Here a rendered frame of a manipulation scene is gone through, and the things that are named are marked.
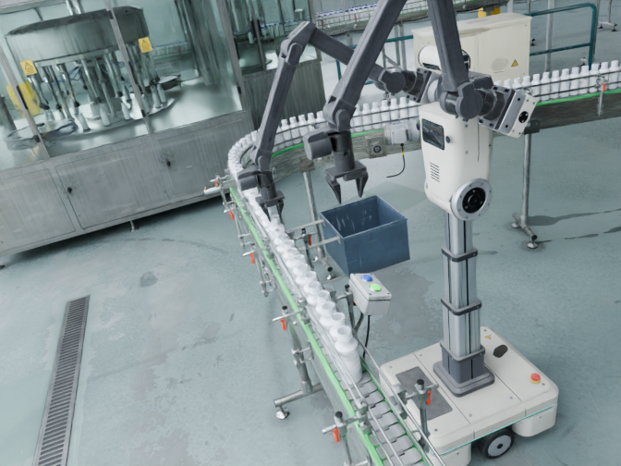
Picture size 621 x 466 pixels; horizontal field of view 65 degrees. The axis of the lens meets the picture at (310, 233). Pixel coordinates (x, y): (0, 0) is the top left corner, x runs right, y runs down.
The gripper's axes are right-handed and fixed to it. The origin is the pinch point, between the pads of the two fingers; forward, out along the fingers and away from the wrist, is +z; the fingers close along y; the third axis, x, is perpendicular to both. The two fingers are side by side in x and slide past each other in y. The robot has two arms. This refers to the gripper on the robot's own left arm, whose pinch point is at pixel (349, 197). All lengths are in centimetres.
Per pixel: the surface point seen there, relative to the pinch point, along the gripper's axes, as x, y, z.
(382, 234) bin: 56, 31, 49
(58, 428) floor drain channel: 112, -150, 139
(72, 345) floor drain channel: 189, -151, 139
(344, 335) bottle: -27.8, -16.3, 23.1
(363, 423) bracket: -46, -20, 34
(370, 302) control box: -10.5, -2.1, 29.9
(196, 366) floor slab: 124, -71, 140
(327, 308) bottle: -12.7, -15.6, 25.1
